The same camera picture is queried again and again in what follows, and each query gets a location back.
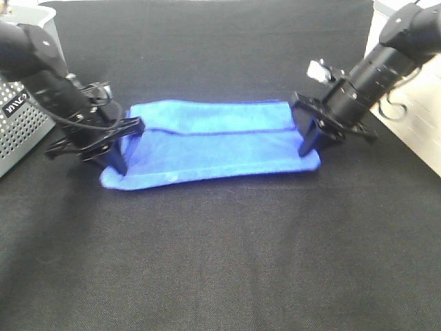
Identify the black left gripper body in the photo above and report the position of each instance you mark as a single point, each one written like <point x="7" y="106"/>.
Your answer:
<point x="88" y="116"/>

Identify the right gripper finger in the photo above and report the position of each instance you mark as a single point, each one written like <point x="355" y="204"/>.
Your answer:
<point x="301" y="114"/>
<point x="318" y="136"/>

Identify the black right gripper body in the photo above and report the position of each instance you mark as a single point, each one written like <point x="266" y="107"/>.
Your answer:
<point x="346" y="103"/>

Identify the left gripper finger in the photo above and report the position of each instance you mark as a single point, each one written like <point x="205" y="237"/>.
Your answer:
<point x="129" y="126"/>
<point x="109" y="155"/>

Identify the blue microfiber towel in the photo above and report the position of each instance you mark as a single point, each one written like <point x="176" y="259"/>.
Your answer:
<point x="189" y="141"/>

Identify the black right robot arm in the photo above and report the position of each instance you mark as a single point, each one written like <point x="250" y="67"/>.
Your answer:
<point x="409" y="39"/>

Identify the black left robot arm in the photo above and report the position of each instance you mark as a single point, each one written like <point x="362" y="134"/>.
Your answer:
<point x="30" y="55"/>

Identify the grey perforated laundry basket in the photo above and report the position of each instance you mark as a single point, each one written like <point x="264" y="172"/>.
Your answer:
<point x="22" y="124"/>

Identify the white plastic storage crate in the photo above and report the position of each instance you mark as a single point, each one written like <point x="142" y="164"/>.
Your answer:
<point x="413" y="114"/>

